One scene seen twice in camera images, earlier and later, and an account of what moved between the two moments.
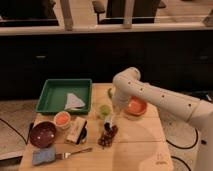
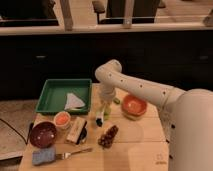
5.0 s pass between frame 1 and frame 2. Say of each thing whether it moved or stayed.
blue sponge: stayed
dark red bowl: stayed
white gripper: moved
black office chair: stayed
